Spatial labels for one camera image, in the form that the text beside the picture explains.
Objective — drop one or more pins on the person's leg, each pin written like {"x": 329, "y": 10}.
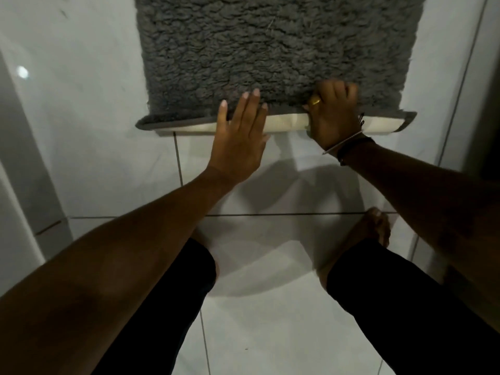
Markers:
{"x": 402, "y": 320}
{"x": 164, "y": 320}

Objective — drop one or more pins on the person's right hand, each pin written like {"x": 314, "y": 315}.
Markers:
{"x": 336, "y": 121}

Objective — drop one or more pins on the person's left little finger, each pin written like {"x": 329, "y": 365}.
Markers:
{"x": 223, "y": 115}

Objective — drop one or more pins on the person's left forearm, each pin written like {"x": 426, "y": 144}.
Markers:
{"x": 117, "y": 261}

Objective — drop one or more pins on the person's left leg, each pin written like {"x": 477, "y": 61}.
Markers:
{"x": 164, "y": 320}

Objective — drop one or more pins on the grey shaggy bath mat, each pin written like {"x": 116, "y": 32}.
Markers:
{"x": 273, "y": 46}

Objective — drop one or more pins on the person's right foot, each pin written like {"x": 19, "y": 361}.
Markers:
{"x": 361, "y": 238}

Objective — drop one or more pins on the person's right fingers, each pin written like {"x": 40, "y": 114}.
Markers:
{"x": 338, "y": 91}

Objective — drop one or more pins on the person's left thumb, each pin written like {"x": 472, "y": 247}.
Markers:
{"x": 266, "y": 138}

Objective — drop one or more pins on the person's right leg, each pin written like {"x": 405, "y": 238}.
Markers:
{"x": 402, "y": 320}

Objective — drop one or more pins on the person's right forearm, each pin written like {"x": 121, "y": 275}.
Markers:
{"x": 429, "y": 203}

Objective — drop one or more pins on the person's left middle finger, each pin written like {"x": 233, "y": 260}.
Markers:
{"x": 252, "y": 107}

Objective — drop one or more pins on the person's left hand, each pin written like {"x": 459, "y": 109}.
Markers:
{"x": 236, "y": 148}

